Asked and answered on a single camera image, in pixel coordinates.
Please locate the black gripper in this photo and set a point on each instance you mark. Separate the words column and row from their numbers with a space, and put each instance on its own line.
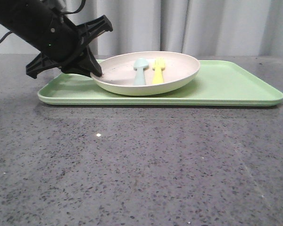
column 66, row 47

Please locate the cream round plate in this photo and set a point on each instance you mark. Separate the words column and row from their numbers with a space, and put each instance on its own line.
column 118, row 73

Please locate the yellow fork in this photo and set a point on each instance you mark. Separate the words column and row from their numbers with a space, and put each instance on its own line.
column 158, row 67

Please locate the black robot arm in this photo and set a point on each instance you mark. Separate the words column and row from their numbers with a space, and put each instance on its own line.
column 31, row 19

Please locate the light blue spoon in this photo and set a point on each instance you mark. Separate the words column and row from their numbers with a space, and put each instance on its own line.
column 140, row 65

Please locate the grey curtain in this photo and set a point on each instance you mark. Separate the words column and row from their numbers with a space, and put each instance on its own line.
column 194, row 27

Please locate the light green tray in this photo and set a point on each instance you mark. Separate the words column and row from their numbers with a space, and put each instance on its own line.
column 218, row 83

